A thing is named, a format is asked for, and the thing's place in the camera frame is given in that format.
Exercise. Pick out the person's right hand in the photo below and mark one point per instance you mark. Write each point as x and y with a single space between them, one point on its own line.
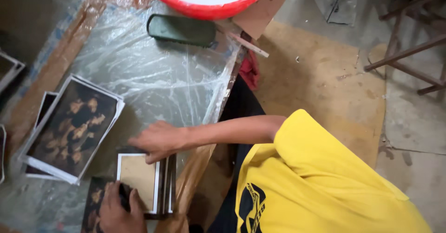
161 139

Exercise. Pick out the person's left hand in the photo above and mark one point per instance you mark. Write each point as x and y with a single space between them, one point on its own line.
116 216

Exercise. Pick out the brown white-bordered picture board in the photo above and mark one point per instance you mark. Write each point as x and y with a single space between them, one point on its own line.
139 180

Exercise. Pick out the dark gold printed picture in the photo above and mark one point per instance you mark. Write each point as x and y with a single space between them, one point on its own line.
93 200

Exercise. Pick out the stack of dark frames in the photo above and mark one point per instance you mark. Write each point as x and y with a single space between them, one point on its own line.
168 186

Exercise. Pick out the clear plastic sheet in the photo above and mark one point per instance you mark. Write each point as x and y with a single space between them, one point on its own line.
156 76

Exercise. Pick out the black trousers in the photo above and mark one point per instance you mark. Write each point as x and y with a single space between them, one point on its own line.
237 121

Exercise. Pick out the stack of dark gold prints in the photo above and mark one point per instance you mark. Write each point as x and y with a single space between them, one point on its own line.
71 130

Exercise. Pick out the dark green brush block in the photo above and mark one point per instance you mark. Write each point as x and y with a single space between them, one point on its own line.
181 30

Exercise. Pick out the red cloth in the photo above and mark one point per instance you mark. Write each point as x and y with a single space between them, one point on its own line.
250 69

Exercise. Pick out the white-bordered dark print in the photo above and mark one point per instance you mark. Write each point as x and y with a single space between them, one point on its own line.
46 105

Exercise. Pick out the thin wooden stick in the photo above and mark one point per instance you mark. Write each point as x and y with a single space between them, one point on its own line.
249 44

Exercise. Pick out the white-edged dark panel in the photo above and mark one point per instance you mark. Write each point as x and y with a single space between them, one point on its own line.
2 153

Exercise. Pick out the red round basin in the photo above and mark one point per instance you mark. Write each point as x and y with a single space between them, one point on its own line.
209 8

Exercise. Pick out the brown cardboard piece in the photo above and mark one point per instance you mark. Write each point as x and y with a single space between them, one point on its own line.
259 13

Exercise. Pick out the yellow printed shirt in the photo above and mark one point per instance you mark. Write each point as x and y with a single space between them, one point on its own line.
324 184

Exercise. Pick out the brown floor mat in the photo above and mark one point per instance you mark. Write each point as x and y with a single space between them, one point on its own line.
324 90

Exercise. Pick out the grey flat sheet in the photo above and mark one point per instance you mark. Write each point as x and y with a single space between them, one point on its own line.
336 1

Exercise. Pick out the grey-edged picture frame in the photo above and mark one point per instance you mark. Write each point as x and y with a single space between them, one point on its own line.
9 71

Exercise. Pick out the wooden stool frame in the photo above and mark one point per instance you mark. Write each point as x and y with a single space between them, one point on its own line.
414 44

